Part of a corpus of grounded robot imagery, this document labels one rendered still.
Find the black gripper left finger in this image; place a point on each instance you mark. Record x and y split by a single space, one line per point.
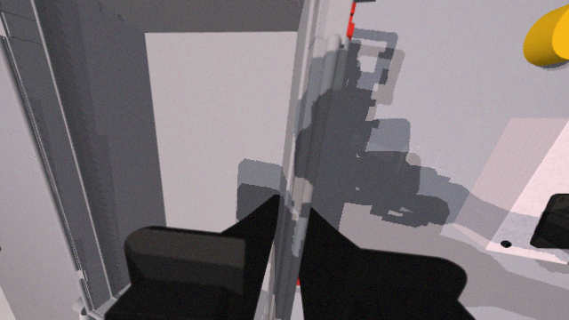
236 257

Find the yellow short cylinder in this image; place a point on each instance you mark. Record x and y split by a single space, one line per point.
547 41

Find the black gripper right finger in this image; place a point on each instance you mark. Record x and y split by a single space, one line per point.
332 269

